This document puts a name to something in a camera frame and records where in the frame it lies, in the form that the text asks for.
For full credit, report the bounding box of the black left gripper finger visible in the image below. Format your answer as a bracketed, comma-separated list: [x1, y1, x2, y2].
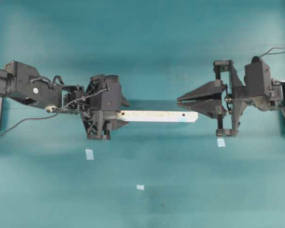
[120, 92, 130, 106]
[109, 119, 129, 131]

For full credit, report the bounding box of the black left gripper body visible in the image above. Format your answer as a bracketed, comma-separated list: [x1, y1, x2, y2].
[81, 75, 116, 140]

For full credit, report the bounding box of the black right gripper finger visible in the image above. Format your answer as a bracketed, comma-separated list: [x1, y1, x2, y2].
[177, 80, 223, 102]
[177, 99, 227, 118]

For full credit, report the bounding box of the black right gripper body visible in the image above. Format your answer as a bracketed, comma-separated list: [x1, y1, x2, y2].
[213, 60, 247, 137]

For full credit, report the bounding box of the white wooden board with holes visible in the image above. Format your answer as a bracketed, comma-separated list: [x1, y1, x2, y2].
[117, 110, 199, 123]

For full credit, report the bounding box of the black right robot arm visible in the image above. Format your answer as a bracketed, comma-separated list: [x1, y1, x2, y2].
[177, 57, 285, 137]

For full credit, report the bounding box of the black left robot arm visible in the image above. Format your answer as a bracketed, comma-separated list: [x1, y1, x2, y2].
[0, 61, 129, 140]

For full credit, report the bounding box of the blue tape marker left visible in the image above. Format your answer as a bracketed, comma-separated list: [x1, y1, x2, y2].
[85, 149, 94, 160]

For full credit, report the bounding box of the blue tape marker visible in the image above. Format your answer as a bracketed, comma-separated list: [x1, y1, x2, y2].
[85, 149, 94, 160]
[217, 138, 226, 147]
[136, 185, 144, 190]

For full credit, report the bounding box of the blue tape marker right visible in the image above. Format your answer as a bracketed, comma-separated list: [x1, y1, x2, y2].
[217, 138, 226, 147]

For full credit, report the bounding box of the blue tape marker centre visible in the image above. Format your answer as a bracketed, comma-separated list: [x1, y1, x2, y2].
[136, 185, 144, 190]

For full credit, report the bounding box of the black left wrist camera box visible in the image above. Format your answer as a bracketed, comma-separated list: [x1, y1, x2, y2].
[90, 75, 122, 119]

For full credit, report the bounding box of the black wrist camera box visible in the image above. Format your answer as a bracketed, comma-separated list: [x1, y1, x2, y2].
[244, 56, 283, 111]
[90, 75, 122, 119]

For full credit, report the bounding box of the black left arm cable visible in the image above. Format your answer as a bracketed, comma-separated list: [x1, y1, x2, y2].
[0, 87, 110, 137]

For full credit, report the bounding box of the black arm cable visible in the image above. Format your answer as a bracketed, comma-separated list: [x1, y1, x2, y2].
[260, 46, 285, 58]
[0, 87, 110, 137]

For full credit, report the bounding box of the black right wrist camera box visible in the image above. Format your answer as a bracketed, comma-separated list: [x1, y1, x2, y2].
[244, 56, 283, 111]

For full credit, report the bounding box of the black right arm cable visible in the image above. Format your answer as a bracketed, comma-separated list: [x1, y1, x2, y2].
[260, 46, 285, 58]

